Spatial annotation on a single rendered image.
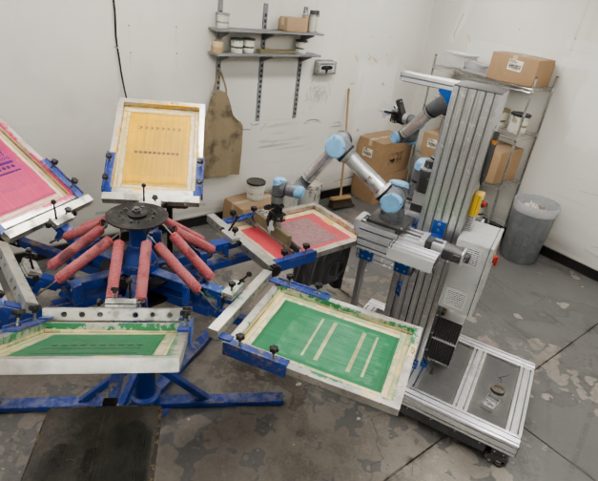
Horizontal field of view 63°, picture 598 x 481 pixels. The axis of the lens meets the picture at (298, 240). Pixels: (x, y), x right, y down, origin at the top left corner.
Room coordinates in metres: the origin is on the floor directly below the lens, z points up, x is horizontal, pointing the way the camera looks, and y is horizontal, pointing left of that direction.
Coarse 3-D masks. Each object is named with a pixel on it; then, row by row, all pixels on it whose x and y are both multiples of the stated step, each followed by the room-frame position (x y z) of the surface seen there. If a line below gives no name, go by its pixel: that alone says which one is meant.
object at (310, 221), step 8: (304, 216) 3.13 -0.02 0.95; (312, 216) 3.14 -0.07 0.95; (280, 224) 2.95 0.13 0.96; (288, 224) 2.96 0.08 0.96; (296, 224) 2.98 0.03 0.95; (304, 224) 2.99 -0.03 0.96; (312, 224) 3.01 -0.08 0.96; (320, 224) 3.03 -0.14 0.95; (328, 224) 3.04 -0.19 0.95; (248, 232) 2.78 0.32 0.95; (256, 232) 2.79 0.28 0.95; (264, 232) 2.81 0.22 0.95; (288, 232) 2.85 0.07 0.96; (296, 232) 2.86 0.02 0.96; (256, 240) 2.68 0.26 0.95; (264, 240) 2.69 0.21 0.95
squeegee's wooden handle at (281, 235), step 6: (258, 216) 2.79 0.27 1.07; (264, 216) 2.78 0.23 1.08; (258, 222) 2.79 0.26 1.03; (264, 222) 2.74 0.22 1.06; (264, 228) 2.74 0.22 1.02; (276, 228) 2.65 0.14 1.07; (276, 234) 2.65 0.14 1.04; (282, 234) 2.60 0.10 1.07; (288, 234) 2.59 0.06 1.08; (282, 240) 2.59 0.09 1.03; (288, 240) 2.56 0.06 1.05; (288, 246) 2.57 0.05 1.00
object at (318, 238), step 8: (304, 232) 2.88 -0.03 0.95; (312, 232) 2.89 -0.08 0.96; (320, 232) 2.91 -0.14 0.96; (328, 232) 2.93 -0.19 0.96; (336, 232) 2.94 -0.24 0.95; (272, 240) 2.70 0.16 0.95; (296, 240) 2.75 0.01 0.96; (304, 240) 2.76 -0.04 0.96; (312, 240) 2.77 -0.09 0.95; (320, 240) 2.79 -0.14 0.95; (328, 240) 2.80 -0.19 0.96; (336, 240) 2.82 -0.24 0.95; (264, 248) 2.60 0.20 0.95; (272, 248) 2.61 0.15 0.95; (280, 248) 2.62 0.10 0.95; (312, 248) 2.67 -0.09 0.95; (280, 256) 2.53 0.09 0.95
